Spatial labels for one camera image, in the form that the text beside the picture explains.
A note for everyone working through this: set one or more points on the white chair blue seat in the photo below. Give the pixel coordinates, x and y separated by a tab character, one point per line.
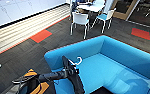
106	16

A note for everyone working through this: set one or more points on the white kitchen counter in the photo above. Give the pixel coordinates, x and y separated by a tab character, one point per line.
21	11

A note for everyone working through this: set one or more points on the white round table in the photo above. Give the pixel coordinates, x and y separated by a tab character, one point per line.
89	6

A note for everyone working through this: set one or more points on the wooden door frame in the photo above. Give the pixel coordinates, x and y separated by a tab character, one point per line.
124	8

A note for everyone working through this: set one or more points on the black garment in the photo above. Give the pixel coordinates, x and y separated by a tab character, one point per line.
77	83

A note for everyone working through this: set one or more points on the blue sofa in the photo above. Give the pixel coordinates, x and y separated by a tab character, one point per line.
117	63

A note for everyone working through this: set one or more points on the person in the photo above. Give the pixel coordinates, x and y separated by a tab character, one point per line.
73	5

